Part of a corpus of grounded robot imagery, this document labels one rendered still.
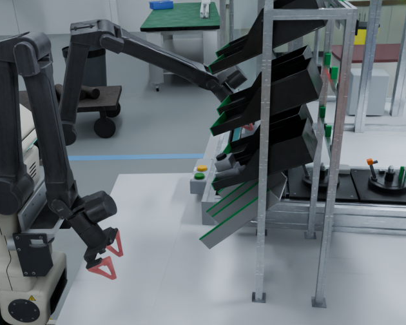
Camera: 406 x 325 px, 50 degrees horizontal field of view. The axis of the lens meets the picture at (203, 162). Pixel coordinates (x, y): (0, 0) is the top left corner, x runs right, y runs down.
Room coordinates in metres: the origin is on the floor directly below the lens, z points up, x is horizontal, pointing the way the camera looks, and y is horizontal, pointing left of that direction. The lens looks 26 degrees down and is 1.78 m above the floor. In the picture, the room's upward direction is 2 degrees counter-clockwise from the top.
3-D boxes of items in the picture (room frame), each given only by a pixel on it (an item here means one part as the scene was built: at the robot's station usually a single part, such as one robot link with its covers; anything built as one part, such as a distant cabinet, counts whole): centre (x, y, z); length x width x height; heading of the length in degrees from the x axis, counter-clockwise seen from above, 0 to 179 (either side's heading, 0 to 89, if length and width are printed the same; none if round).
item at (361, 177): (1.41, -0.69, 1.01); 0.24 x 0.24 x 0.13; 81
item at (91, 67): (5.73, 1.49, 0.34); 0.55 x 0.54 x 0.68; 87
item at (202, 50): (7.28, 0.25, 0.52); 2.85 x 1.17 x 1.03; 0
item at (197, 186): (1.61, 0.01, 0.93); 0.21 x 0.07 x 0.06; 171
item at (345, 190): (1.45, -0.45, 1.01); 0.24 x 0.24 x 0.13; 81
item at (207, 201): (1.78, -0.09, 0.91); 0.89 x 0.06 x 0.11; 171
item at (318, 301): (1.11, -0.26, 1.26); 0.36 x 0.21 x 0.80; 171
